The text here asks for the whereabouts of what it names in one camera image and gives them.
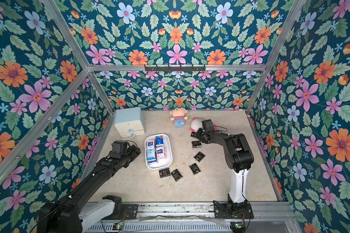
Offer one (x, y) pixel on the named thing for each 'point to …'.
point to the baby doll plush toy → (178, 115)
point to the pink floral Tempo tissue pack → (150, 143)
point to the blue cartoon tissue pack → (159, 141)
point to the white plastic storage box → (151, 161)
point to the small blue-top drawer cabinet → (129, 122)
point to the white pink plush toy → (197, 123)
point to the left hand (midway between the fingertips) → (139, 151)
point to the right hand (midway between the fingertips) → (197, 134)
